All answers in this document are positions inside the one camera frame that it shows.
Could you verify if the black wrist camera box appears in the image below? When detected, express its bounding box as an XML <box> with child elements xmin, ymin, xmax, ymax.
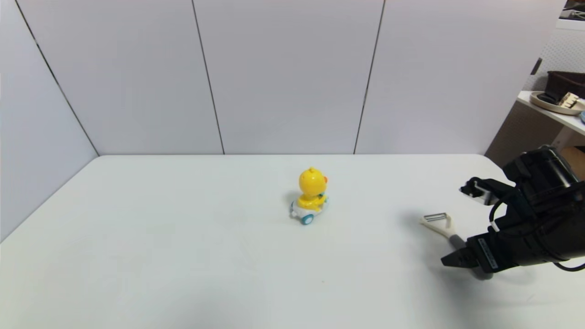
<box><xmin>459</xmin><ymin>177</ymin><xmax>515</xmax><ymax>207</ymax></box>

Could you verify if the white side table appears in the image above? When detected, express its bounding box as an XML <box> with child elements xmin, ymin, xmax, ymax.
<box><xmin>517</xmin><ymin>90</ymin><xmax>585</xmax><ymax>154</ymax></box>

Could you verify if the yellow duck toy car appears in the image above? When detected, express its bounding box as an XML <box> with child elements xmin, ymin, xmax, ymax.
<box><xmin>290</xmin><ymin>167</ymin><xmax>329</xmax><ymax>225</ymax></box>

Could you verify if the black looping arm cable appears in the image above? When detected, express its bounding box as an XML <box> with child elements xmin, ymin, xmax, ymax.
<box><xmin>551</xmin><ymin>258</ymin><xmax>585</xmax><ymax>273</ymax></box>

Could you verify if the dark brown basket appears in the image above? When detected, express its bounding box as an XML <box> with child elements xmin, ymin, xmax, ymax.
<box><xmin>547</xmin><ymin>71</ymin><xmax>585</xmax><ymax>99</ymax></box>

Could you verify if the black camera cable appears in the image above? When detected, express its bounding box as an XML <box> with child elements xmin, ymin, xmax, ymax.
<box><xmin>488</xmin><ymin>190</ymin><xmax>521</xmax><ymax>233</ymax></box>

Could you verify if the beige round tray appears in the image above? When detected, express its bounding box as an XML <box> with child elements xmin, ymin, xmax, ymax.
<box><xmin>530</xmin><ymin>91</ymin><xmax>585</xmax><ymax>116</ymax></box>

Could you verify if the grey handled white peeler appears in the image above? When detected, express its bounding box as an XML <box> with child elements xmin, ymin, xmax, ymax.
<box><xmin>420</xmin><ymin>212</ymin><xmax>493</xmax><ymax>280</ymax></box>

